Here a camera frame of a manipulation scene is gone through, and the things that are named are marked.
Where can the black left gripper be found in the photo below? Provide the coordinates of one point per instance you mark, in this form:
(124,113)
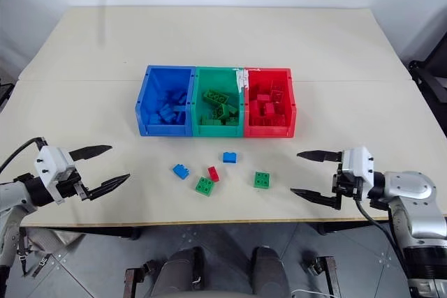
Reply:
(71,186)

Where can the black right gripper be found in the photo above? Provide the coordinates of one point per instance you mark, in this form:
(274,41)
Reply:
(347,184)

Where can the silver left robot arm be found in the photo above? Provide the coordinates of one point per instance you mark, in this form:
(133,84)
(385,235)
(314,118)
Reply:
(14,197)

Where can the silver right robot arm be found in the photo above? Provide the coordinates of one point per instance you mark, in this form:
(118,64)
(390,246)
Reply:
(415,207)

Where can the green square building block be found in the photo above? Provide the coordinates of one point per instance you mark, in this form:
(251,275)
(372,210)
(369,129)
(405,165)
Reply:
(263,180)
(205,186)

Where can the black table crossbar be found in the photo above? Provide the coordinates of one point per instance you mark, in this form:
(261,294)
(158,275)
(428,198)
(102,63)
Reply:
(104,232)

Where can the small blue building block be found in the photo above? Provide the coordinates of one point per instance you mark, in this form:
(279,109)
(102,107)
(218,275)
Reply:
(181,171)
(229,157)

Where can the blue plastic bin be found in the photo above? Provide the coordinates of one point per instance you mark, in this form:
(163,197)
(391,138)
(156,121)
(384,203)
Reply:
(153,85)

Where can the small red building block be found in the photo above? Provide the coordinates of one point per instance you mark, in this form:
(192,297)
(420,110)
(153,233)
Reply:
(213,174)

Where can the dark rounded shape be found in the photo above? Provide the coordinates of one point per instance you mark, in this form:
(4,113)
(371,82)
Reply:
(179,273)
(269,273)

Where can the red plastic bin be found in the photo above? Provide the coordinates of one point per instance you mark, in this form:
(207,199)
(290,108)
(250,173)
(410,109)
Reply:
(269,78)

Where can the white tape strip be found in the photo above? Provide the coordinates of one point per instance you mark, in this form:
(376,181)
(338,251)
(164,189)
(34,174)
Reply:
(241,80)

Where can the long green building block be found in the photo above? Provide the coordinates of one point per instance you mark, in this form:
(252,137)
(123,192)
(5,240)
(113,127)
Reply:
(216,96)

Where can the green plastic bin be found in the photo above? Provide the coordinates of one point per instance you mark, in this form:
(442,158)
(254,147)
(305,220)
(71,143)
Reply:
(216,80)

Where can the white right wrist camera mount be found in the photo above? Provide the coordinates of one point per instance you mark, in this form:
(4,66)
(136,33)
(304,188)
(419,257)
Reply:
(359,165)

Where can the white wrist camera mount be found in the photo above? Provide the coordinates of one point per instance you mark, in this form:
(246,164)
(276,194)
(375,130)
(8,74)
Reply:
(359,165)
(52,165)

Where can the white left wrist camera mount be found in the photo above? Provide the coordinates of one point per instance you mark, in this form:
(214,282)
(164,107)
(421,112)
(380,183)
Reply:
(52,165)

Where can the rusty metal stand frame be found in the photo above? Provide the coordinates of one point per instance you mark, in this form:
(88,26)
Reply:
(326,275)
(131,282)

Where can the black cart frame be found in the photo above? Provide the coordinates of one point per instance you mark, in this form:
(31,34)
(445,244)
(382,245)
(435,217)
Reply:
(429,78)

